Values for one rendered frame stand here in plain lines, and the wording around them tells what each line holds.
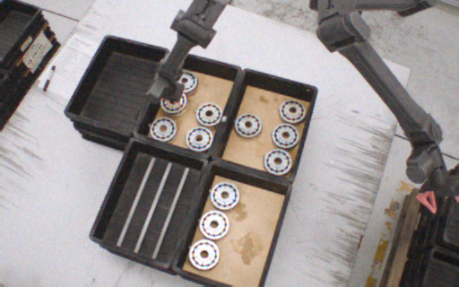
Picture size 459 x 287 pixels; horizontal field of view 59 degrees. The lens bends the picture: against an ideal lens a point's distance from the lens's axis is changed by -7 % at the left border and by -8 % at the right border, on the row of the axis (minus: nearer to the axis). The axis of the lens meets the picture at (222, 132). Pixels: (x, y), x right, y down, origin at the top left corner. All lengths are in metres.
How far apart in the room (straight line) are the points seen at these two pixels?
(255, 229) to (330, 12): 0.83
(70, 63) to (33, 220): 0.76
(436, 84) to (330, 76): 1.22
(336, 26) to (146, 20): 1.36
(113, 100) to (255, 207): 0.71
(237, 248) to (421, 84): 1.90
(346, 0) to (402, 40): 2.20
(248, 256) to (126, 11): 1.35
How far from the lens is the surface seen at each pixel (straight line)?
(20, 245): 1.85
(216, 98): 1.73
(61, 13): 3.38
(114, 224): 1.59
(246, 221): 1.54
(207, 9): 1.06
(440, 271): 2.17
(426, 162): 1.16
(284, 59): 2.00
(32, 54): 2.65
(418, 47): 3.19
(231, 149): 1.63
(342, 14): 0.97
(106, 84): 1.84
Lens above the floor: 2.32
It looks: 64 degrees down
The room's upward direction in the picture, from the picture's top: 3 degrees counter-clockwise
